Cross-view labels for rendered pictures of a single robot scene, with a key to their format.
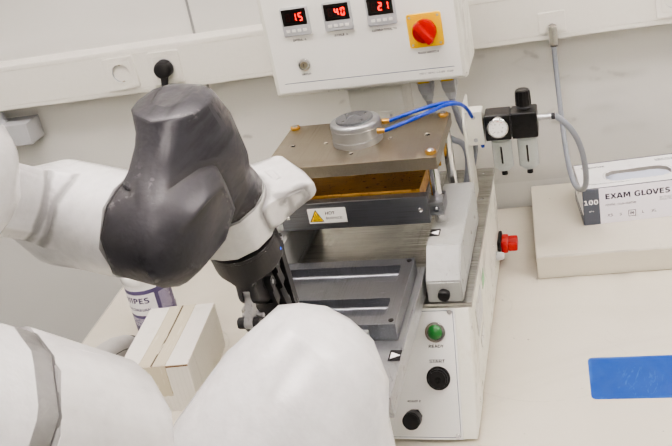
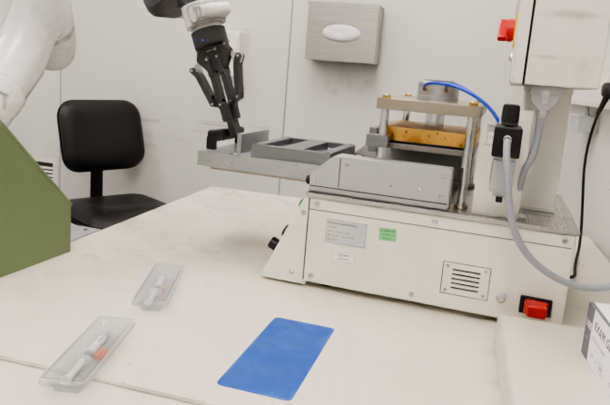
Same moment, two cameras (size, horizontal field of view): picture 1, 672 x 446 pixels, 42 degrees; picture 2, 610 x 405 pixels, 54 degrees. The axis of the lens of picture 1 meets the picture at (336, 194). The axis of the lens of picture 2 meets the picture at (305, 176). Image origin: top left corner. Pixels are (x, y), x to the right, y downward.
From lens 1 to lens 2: 1.66 m
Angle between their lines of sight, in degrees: 86
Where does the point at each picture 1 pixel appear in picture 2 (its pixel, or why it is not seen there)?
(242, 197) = not seen: outside the picture
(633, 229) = (567, 375)
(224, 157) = not seen: outside the picture
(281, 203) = (193, 10)
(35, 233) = not seen: outside the picture
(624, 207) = (598, 355)
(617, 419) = (242, 319)
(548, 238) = (546, 328)
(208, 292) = not seen: hidden behind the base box
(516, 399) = (297, 295)
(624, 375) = (297, 335)
